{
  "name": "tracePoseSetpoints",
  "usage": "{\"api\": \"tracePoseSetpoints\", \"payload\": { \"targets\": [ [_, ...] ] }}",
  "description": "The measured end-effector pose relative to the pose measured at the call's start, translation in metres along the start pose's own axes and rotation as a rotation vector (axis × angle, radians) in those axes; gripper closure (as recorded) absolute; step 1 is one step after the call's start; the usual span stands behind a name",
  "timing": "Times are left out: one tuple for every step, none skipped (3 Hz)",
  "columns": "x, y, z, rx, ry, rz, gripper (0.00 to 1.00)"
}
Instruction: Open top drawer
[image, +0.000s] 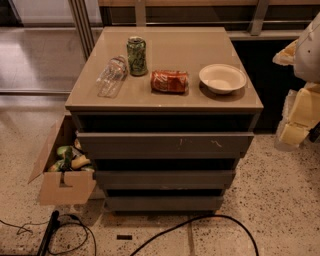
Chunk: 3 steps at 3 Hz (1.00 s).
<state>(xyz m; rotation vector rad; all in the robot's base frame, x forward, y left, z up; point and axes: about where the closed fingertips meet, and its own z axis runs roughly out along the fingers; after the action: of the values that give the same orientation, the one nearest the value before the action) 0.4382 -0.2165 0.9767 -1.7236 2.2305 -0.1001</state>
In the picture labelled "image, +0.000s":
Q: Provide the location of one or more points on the clear plastic bottle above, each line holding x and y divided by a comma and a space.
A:
112, 77

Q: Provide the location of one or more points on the snack bags in box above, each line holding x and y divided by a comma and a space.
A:
71, 158

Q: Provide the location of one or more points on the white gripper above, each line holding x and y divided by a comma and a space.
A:
308, 55

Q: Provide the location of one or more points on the grey bottom drawer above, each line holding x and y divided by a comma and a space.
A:
164, 203

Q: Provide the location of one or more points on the grey middle drawer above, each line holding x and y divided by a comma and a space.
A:
164, 180

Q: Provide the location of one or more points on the grey drawer cabinet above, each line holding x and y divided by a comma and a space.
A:
139, 109

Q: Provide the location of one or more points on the black bar on floor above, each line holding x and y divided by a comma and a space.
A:
51, 227

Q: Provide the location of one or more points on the grey drawer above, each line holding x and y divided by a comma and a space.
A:
164, 203
164, 180
165, 145

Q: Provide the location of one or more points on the orange soda can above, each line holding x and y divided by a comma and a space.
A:
167, 81

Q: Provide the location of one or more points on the white bowl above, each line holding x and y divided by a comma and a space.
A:
222, 79

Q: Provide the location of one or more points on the grey top drawer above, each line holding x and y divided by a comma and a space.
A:
165, 145

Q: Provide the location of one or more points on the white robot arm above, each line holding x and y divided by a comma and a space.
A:
307, 57

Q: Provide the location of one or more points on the small black floor plate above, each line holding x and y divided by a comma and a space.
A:
124, 237

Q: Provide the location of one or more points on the cardboard box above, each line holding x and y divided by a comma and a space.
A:
58, 188

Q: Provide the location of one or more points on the green soda can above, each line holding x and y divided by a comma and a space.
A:
136, 53

